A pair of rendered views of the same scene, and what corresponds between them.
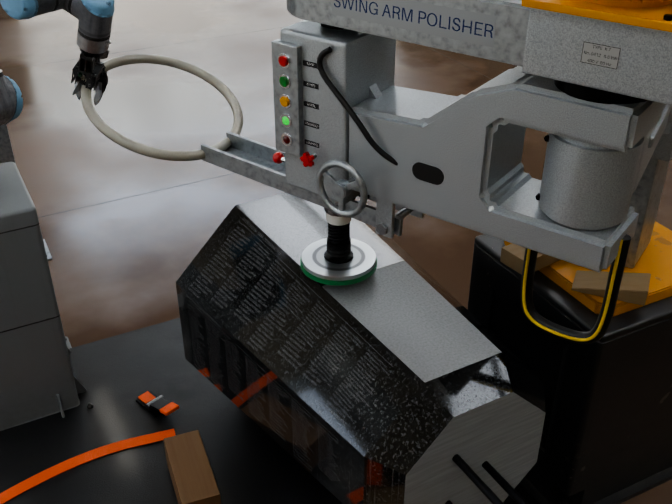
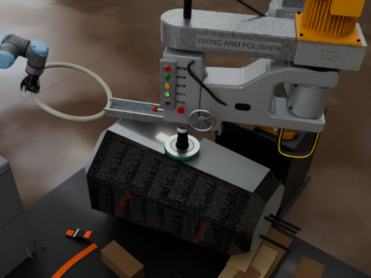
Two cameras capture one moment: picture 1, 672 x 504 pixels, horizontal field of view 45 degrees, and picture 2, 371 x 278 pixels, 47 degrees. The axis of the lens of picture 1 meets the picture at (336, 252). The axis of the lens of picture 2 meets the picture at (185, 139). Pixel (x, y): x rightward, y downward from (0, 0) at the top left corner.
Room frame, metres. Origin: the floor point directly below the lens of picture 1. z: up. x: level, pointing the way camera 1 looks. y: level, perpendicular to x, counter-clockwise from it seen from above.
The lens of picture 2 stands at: (0.21, 0.92, 2.52)
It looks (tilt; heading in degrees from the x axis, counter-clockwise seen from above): 39 degrees down; 331
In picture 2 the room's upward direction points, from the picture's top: 3 degrees clockwise
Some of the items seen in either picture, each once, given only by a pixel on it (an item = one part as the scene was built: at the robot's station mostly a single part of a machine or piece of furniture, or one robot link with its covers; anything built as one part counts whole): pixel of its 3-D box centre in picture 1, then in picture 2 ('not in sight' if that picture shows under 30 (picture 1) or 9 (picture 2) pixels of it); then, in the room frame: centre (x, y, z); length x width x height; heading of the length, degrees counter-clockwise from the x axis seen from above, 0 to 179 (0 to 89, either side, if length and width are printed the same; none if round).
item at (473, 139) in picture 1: (472, 157); (256, 95); (1.71, -0.32, 1.28); 0.74 x 0.23 x 0.49; 54
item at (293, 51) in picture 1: (289, 99); (168, 84); (1.90, 0.12, 1.35); 0.08 x 0.03 x 0.28; 54
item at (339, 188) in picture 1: (349, 183); (202, 116); (1.78, -0.03, 1.18); 0.15 x 0.10 x 0.15; 54
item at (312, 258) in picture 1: (338, 258); (182, 145); (1.95, -0.01, 0.86); 0.21 x 0.21 x 0.01
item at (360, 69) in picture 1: (364, 118); (199, 84); (1.90, -0.07, 1.30); 0.36 x 0.22 x 0.45; 54
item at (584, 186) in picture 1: (588, 170); (308, 93); (1.56, -0.54, 1.32); 0.19 x 0.19 x 0.20
